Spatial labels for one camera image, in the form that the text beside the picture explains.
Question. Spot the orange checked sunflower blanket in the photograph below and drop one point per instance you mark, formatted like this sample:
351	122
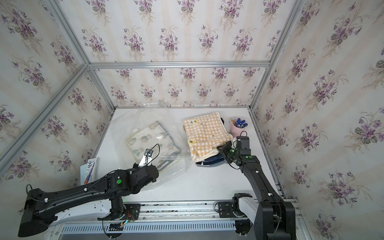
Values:
204	134

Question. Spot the clear plastic vacuum bag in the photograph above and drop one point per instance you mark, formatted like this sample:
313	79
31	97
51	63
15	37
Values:
121	127

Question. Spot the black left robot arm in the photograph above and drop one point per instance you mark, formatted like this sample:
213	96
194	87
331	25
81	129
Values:
41	207

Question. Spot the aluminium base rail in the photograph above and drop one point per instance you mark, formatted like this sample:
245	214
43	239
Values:
149	211

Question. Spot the white label card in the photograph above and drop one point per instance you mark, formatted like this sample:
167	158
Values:
88	171

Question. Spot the navy star pattern blanket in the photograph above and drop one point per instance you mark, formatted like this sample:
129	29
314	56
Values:
212	161

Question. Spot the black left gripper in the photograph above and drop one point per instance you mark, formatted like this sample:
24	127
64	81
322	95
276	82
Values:
137	169

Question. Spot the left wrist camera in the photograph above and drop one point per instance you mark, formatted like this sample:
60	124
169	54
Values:
146	159

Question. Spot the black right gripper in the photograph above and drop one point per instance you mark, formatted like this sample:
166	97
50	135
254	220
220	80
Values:
225	149

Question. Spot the pink cup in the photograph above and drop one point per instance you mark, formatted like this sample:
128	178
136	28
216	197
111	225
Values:
236	131

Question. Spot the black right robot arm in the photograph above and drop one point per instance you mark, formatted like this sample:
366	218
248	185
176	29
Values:
272	217

